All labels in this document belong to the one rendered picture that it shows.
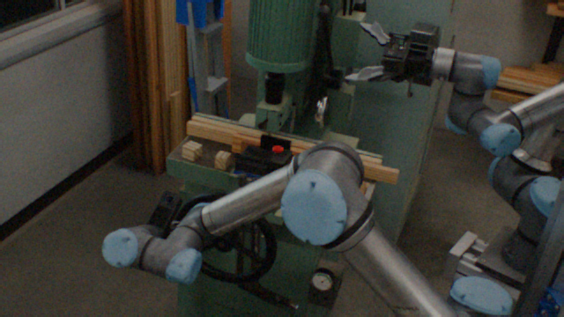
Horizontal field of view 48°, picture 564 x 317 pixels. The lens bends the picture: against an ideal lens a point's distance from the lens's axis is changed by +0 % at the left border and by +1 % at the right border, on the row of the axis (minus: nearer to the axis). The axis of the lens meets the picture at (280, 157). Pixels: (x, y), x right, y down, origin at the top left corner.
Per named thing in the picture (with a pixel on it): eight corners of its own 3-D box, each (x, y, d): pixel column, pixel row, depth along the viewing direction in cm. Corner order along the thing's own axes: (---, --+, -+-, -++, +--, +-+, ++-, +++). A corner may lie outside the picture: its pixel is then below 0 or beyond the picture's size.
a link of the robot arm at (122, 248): (130, 275, 126) (93, 261, 128) (152, 267, 137) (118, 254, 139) (141, 238, 126) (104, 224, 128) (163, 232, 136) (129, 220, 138)
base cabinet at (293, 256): (174, 372, 228) (175, 214, 192) (232, 273, 276) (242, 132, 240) (292, 411, 218) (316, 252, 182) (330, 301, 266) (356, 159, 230)
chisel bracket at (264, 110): (254, 132, 183) (256, 106, 179) (269, 113, 195) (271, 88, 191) (278, 137, 182) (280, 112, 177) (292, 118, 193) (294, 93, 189)
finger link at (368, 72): (344, 69, 150) (380, 54, 150) (345, 78, 156) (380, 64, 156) (348, 79, 149) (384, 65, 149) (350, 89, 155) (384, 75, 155)
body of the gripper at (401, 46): (386, 30, 150) (437, 39, 147) (386, 46, 158) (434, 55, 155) (379, 58, 148) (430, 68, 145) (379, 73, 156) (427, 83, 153)
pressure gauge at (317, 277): (308, 291, 182) (312, 270, 178) (312, 283, 185) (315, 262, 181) (330, 298, 180) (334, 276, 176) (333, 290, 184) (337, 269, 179)
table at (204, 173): (150, 190, 178) (149, 173, 175) (194, 143, 204) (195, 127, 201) (357, 246, 165) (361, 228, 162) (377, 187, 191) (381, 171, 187)
